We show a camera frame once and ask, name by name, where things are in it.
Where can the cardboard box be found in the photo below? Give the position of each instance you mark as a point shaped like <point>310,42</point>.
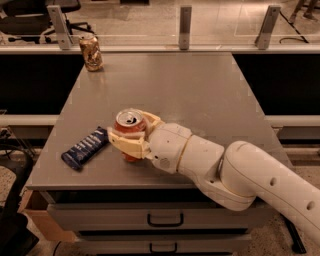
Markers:
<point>35,207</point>

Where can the black chair at left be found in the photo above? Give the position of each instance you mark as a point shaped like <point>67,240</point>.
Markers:
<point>15,238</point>

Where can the grey drawer cabinet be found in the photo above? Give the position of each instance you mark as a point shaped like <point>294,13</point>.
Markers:
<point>186,197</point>

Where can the right metal bracket post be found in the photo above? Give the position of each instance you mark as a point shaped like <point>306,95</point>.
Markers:
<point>263,39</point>

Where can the upper black drawer handle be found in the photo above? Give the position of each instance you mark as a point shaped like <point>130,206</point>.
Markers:
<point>165,221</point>

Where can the left metal bracket post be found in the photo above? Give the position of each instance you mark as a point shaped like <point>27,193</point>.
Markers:
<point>60,27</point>

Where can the crushed gold can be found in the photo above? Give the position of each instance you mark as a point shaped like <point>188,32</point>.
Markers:
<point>90,49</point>

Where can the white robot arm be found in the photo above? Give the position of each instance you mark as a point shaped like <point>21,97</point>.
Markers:
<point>250,180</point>

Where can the middle metal bracket post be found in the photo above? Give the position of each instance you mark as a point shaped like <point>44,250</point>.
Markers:
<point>184,27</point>

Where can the lower black drawer handle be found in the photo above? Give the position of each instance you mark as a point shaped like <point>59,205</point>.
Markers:
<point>163,248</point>

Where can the red coke can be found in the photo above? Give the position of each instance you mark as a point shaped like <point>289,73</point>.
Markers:
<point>129,121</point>

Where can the blue rxbar blueberry wrapper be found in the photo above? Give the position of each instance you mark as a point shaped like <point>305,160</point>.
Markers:
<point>80,153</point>

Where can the metal bracket post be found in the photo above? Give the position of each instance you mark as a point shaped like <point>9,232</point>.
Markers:
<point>263,39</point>
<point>60,27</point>
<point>184,27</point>

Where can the black drawer handle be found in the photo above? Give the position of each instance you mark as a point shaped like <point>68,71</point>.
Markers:
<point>163,248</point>
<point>165,221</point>

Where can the black table leg bar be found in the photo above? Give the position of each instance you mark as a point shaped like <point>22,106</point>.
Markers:
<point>297,246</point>

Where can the black office chair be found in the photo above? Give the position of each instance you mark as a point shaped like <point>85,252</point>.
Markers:
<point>27,20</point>

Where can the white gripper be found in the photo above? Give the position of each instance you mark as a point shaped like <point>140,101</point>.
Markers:
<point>167,146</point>

